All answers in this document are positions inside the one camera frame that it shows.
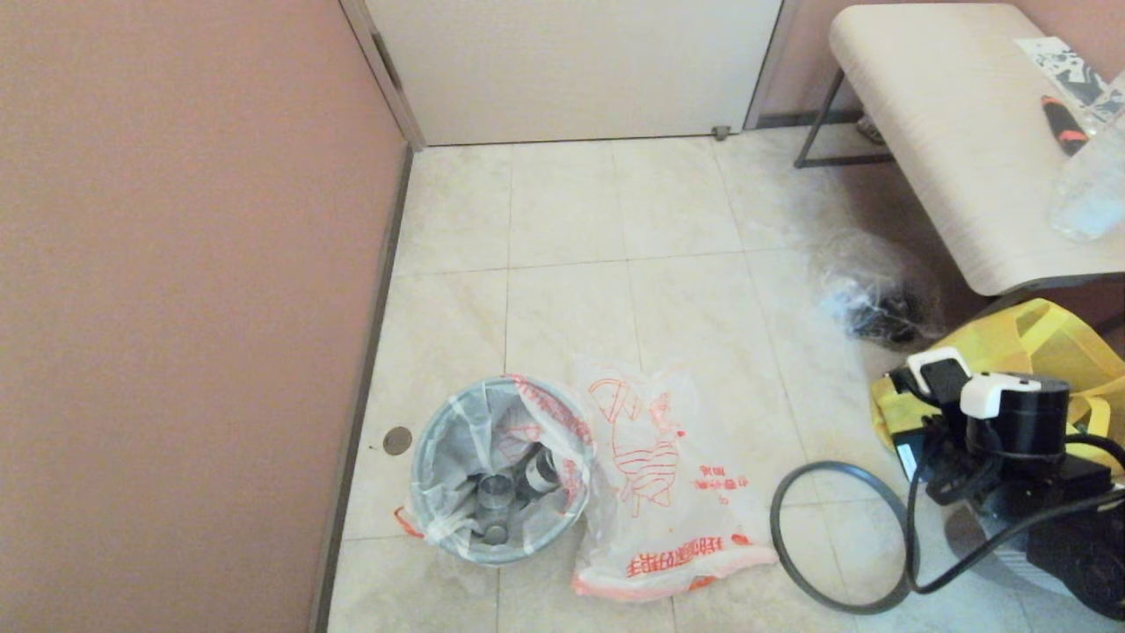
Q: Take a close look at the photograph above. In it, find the dark bottle with white label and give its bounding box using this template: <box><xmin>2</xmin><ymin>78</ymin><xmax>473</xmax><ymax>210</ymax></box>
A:
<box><xmin>523</xmin><ymin>448</ymin><xmax>560</xmax><ymax>495</ymax></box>

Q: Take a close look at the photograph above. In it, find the clear plastic bottle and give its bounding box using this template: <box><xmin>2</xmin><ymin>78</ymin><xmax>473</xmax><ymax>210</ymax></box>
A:
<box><xmin>1048</xmin><ymin>70</ymin><xmax>1125</xmax><ymax>243</ymax></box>

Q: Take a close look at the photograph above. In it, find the dark grey bin ring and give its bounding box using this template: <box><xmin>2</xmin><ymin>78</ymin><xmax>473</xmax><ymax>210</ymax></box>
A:
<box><xmin>771</xmin><ymin>460</ymin><xmax>921</xmax><ymax>615</ymax></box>

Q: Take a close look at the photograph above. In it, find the clear bag with dark items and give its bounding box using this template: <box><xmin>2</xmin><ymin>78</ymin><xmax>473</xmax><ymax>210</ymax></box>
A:
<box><xmin>813</xmin><ymin>230</ymin><xmax>946</xmax><ymax>348</ymax></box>

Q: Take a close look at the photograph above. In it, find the yellow fabric tote bag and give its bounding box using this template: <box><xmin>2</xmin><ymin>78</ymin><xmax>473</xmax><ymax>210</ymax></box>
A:
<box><xmin>870</xmin><ymin>299</ymin><xmax>1125</xmax><ymax>489</ymax></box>

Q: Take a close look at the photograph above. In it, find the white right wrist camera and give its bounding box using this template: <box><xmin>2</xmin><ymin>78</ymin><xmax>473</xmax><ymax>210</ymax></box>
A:
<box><xmin>905</xmin><ymin>347</ymin><xmax>1044</xmax><ymax>420</ymax></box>

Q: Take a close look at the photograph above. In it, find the beige wood grain table top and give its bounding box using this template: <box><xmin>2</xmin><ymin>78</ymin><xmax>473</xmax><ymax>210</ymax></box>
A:
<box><xmin>828</xmin><ymin>4</ymin><xmax>1125</xmax><ymax>297</ymax></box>

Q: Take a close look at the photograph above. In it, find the flat orange print plastic bag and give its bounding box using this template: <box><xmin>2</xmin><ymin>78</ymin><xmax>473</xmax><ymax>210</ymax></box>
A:
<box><xmin>570</xmin><ymin>356</ymin><xmax>779</xmax><ymax>603</ymax></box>

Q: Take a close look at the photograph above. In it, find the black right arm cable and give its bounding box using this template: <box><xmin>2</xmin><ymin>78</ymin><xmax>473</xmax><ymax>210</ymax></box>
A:
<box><xmin>905</xmin><ymin>422</ymin><xmax>1125</xmax><ymax>595</ymax></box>

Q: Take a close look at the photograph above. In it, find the white ribbed cylinder object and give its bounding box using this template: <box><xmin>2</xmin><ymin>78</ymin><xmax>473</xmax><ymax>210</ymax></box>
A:
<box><xmin>945</xmin><ymin>501</ymin><xmax>1125</xmax><ymax>608</ymax></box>

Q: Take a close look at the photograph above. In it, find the black and white printed leaflet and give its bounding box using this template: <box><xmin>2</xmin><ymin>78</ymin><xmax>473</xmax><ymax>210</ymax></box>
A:
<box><xmin>1012</xmin><ymin>37</ymin><xmax>1110</xmax><ymax>111</ymax></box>

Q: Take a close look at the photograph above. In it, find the black and orange tool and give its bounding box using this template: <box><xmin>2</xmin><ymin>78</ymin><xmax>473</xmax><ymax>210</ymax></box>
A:
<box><xmin>1039</xmin><ymin>95</ymin><xmax>1089</xmax><ymax>157</ymax></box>

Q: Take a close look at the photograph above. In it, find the long dark grey baseboard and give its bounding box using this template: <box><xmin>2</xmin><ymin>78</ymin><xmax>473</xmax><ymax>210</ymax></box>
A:
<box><xmin>308</xmin><ymin>143</ymin><xmax>414</xmax><ymax>633</ymax></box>

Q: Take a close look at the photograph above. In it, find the white plastic bag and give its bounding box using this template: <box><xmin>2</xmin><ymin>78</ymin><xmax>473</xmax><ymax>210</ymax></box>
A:
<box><xmin>393</xmin><ymin>374</ymin><xmax>597</xmax><ymax>565</ymax></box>

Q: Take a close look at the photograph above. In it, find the white door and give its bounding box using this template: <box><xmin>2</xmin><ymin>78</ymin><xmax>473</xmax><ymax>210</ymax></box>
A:
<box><xmin>365</xmin><ymin>0</ymin><xmax>783</xmax><ymax>146</ymax></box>

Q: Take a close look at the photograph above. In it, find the short dark grey baseboard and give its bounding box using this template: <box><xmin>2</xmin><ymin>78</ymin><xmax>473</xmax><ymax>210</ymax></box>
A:
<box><xmin>754</xmin><ymin>107</ymin><xmax>862</xmax><ymax>131</ymax></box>

